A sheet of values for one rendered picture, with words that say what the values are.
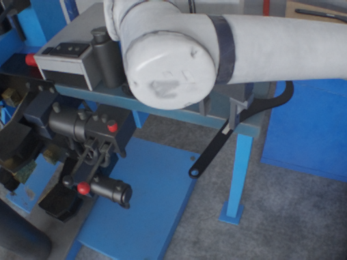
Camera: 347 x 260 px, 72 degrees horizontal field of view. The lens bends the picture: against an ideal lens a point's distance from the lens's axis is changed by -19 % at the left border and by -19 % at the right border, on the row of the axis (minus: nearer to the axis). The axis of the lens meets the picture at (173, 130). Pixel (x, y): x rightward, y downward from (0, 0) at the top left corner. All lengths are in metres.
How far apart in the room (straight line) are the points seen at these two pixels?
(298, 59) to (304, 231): 1.54
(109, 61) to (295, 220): 1.43
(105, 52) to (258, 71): 0.56
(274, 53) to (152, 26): 0.14
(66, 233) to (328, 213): 1.66
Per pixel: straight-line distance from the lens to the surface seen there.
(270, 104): 0.80
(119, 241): 1.64
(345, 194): 2.03
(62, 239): 1.75
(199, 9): 0.42
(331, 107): 1.53
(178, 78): 0.27
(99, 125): 0.87
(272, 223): 1.78
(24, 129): 1.04
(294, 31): 0.35
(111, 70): 0.85
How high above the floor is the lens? 1.62
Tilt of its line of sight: 49 degrees down
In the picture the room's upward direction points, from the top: 9 degrees counter-clockwise
